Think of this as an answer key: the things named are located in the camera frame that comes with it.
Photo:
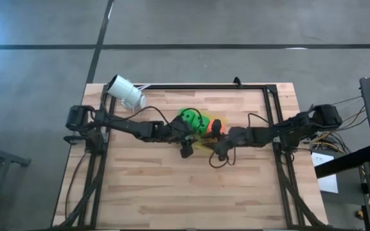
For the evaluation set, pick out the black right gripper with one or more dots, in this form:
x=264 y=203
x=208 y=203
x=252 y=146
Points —
x=228 y=139

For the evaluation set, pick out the white paper sheet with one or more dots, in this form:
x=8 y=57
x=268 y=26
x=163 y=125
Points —
x=321 y=158

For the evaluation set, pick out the black metal rig frame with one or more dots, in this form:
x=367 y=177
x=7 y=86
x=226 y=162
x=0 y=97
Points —
x=204 y=86

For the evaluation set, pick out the black support beam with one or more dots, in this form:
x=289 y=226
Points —
x=342 y=162

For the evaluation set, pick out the yellow translucent plastic bin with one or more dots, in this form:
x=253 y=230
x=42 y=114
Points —
x=225 y=119

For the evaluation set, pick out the small black clamp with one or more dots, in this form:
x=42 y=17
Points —
x=237 y=82

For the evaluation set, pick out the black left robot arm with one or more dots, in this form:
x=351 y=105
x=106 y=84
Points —
x=130 y=126

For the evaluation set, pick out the dark chair base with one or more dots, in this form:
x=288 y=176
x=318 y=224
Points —
x=8 y=158

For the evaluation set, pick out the orange foam die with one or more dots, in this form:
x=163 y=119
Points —
x=222 y=126

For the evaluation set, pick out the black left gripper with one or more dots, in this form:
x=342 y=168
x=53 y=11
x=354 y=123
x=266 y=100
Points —
x=183 y=134

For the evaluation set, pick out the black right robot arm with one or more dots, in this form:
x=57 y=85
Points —
x=287 y=128

